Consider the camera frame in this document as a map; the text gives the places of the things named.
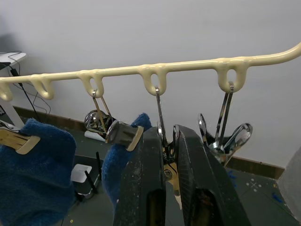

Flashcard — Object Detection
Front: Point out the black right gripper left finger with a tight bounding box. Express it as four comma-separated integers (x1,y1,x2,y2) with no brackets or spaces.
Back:
112,126,167,226

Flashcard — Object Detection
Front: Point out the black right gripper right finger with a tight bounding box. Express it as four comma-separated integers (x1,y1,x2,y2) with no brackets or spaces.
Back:
175,124,251,226

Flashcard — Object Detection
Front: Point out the cream clip hanger bar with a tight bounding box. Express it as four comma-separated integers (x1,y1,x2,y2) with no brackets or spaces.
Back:
0,41,301,102

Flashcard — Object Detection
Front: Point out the blue fuzzy sock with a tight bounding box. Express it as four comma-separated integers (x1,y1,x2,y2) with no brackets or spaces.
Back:
0,117,77,226
102,112,153,214

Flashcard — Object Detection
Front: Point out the white router with black antennas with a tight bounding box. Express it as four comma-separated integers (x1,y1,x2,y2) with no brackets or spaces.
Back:
70,151,104,201

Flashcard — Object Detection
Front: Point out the white paper roll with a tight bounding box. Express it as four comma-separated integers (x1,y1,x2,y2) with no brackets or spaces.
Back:
84,130,106,142

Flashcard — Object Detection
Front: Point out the grey cloth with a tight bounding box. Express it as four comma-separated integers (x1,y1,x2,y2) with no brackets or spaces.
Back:
277,145,301,223

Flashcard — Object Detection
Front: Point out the black cable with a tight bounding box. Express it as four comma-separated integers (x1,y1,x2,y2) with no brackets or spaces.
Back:
0,50,52,121

